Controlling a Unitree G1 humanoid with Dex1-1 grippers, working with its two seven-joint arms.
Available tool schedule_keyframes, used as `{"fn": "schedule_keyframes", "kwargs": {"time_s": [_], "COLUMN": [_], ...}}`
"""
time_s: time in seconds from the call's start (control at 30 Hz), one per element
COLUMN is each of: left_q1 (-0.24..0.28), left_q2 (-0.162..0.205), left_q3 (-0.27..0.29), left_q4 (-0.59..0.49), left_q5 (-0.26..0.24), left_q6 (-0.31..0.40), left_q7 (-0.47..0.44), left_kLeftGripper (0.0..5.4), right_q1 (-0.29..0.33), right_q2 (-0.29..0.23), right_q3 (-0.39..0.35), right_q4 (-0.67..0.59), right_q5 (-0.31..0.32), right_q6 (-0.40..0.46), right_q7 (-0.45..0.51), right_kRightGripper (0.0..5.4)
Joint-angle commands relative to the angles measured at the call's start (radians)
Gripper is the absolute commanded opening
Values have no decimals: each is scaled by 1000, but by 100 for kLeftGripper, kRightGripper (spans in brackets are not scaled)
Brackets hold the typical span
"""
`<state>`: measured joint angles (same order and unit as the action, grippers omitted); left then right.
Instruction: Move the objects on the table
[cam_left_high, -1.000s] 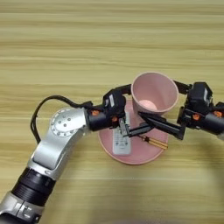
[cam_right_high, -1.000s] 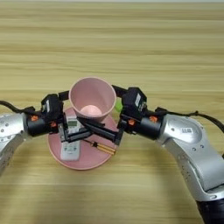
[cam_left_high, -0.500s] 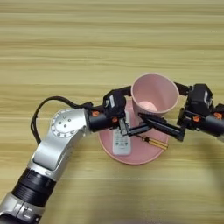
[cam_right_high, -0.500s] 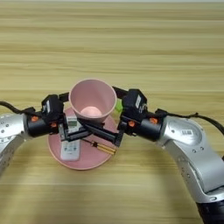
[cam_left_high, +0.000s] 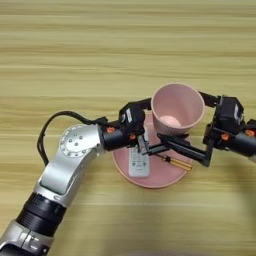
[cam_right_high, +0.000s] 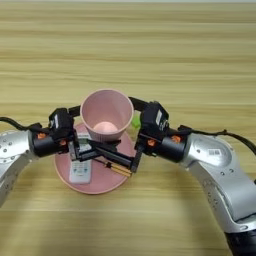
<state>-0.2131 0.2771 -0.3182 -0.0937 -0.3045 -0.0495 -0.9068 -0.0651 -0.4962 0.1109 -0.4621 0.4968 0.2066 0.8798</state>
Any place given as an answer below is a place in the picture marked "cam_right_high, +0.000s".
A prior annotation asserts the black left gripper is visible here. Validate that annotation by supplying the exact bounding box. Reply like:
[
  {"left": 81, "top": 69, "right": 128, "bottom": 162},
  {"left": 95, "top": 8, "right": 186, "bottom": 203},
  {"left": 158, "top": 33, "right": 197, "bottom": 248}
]
[{"left": 31, "top": 105, "right": 123, "bottom": 162}]

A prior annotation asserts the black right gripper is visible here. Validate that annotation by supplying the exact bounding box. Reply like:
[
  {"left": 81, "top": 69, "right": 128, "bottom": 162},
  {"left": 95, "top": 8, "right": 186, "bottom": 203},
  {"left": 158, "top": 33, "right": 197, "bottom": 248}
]
[{"left": 87, "top": 96, "right": 188, "bottom": 174}]

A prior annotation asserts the pink plastic cup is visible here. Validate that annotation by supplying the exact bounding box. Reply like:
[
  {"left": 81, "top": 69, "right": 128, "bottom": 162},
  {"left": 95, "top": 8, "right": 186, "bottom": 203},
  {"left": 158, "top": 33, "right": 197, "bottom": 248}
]
[{"left": 79, "top": 88, "right": 135, "bottom": 144}]

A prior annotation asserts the white remote control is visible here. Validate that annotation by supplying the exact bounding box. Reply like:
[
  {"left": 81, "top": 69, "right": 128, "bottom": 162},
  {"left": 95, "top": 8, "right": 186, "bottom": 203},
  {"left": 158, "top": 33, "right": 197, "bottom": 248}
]
[{"left": 68, "top": 132, "right": 94, "bottom": 185}]

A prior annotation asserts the green rectangular block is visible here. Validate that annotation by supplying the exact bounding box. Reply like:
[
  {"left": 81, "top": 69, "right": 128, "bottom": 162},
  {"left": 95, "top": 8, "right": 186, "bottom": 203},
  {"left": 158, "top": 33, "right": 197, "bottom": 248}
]
[{"left": 130, "top": 113, "right": 142, "bottom": 130}]

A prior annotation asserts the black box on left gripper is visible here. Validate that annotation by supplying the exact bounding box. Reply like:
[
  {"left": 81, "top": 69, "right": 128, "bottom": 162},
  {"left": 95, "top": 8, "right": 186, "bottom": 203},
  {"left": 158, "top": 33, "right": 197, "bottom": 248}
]
[{"left": 48, "top": 107, "right": 75, "bottom": 140}]

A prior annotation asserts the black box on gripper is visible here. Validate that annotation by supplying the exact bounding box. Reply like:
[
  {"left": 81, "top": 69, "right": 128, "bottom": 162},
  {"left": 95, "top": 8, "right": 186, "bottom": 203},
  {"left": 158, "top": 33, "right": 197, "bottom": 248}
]
[
  {"left": 48, "top": 107, "right": 75, "bottom": 140},
  {"left": 139, "top": 101, "right": 170, "bottom": 140}
]

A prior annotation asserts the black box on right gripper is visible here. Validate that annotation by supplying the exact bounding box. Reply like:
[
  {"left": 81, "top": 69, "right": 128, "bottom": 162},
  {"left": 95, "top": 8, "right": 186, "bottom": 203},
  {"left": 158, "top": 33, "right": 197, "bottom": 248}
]
[{"left": 139, "top": 101, "right": 170, "bottom": 140}]

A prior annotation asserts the pink round plate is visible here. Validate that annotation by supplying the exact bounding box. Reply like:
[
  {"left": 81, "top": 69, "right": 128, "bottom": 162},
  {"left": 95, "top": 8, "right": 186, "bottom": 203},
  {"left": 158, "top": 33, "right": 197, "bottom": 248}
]
[{"left": 53, "top": 122, "right": 138, "bottom": 196}]

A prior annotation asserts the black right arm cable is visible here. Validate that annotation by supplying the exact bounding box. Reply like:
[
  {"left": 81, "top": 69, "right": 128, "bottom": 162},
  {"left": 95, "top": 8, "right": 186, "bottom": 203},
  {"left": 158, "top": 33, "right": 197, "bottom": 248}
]
[{"left": 177, "top": 125, "right": 256, "bottom": 155}]

